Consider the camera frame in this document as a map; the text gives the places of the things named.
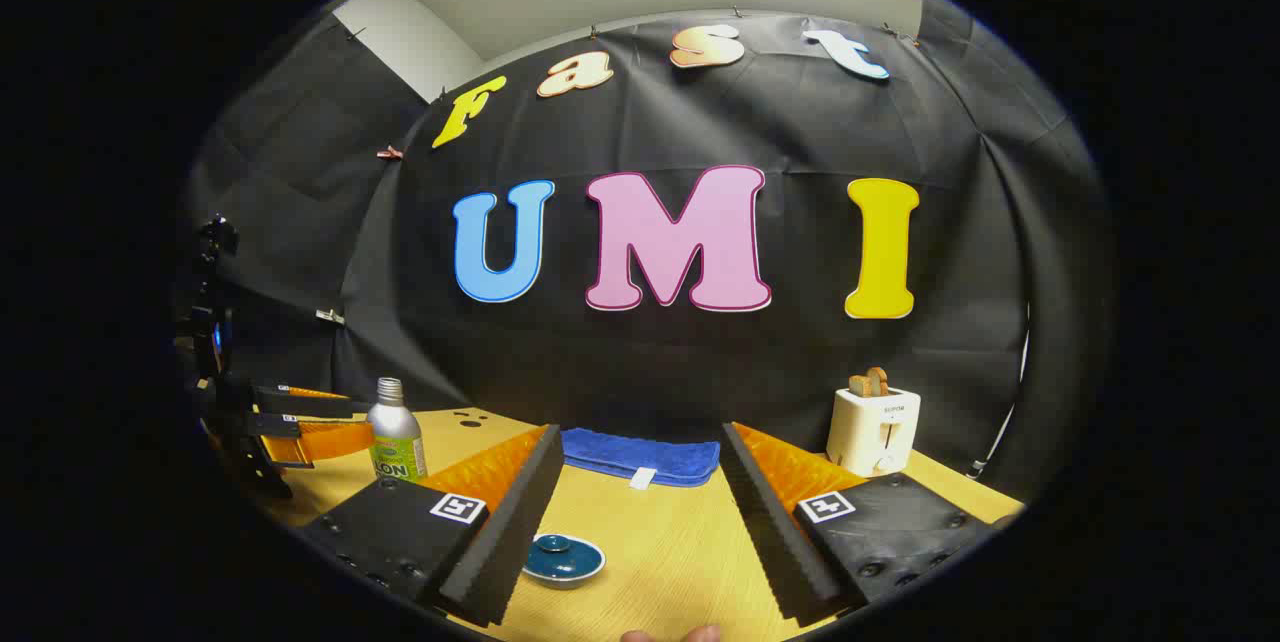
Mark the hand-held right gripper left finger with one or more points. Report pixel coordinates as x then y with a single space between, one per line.
510 532

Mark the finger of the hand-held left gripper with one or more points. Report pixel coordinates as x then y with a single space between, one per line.
330 442
300 404

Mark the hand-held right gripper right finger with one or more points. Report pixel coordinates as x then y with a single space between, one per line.
775 532

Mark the silver green water bottle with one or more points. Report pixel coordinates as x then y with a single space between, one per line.
396 432

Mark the metal clip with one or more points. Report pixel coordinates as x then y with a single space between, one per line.
330 316

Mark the white toaster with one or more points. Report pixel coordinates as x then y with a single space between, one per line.
872 432

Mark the blue folded towel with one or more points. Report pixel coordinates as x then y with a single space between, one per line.
640 452

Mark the brown toast slice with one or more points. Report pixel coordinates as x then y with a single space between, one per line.
859 386
879 380

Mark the black backdrop cloth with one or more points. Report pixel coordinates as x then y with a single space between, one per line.
700 362

